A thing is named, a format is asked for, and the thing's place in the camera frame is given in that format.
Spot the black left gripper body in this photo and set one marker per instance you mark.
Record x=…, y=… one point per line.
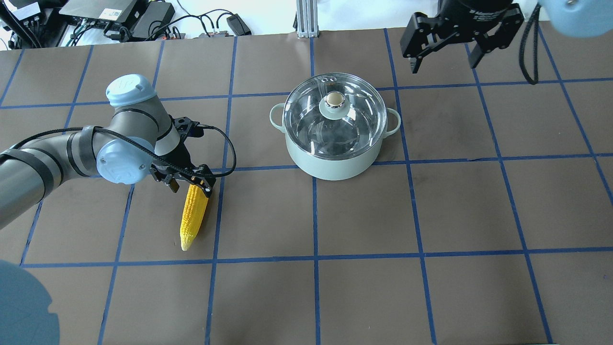
x=181, y=156

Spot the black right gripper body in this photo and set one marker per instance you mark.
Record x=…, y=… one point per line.
x=471, y=13

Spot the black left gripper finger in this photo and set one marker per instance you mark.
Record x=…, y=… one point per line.
x=203, y=179
x=170, y=180

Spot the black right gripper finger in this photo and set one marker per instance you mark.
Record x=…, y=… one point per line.
x=486, y=44
x=420, y=38

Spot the yellow corn cob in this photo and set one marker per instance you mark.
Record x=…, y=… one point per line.
x=193, y=214

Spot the glass pot lid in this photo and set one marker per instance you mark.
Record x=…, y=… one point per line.
x=334, y=116

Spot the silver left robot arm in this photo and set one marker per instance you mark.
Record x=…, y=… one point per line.
x=142, y=139

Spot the mint green cooking pot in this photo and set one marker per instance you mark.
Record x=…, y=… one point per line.
x=333, y=170

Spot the black power adapter brick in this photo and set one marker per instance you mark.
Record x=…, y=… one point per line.
x=157, y=13

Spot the small black adapter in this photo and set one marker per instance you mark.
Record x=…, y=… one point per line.
x=237, y=25

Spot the black flat electronics box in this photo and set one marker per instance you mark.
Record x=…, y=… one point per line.
x=119, y=12

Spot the aluminium frame post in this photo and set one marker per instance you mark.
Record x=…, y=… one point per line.
x=307, y=19

